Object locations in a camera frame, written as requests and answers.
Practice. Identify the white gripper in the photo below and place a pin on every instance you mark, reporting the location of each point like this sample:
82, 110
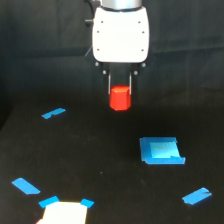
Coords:
119, 37

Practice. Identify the red hexagonal block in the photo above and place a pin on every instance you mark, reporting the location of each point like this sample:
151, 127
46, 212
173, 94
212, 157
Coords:
120, 98

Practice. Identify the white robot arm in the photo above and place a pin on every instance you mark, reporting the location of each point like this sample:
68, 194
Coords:
115, 5

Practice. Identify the light blue taped paper square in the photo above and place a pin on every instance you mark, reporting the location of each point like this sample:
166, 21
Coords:
160, 151

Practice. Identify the blue tape strip far left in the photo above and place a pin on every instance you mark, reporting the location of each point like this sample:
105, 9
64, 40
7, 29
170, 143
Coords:
53, 113

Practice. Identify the blue tape strip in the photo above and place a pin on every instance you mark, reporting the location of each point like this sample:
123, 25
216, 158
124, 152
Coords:
196, 196
53, 113
25, 186

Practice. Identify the blue tape on paper right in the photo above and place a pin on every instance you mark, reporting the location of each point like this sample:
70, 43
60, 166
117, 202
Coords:
87, 203

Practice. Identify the blue tape on paper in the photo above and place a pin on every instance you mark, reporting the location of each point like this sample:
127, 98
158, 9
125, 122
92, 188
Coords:
48, 201
87, 203

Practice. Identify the blue tape strip near right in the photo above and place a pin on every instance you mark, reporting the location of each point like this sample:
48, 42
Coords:
196, 196

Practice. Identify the blue tape strip near left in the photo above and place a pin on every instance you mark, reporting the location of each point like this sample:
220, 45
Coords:
25, 186

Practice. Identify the blue tape on paper left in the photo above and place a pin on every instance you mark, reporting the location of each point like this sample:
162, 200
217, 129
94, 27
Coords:
48, 201

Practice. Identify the white paper sheet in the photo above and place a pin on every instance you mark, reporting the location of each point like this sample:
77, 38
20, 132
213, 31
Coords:
64, 213

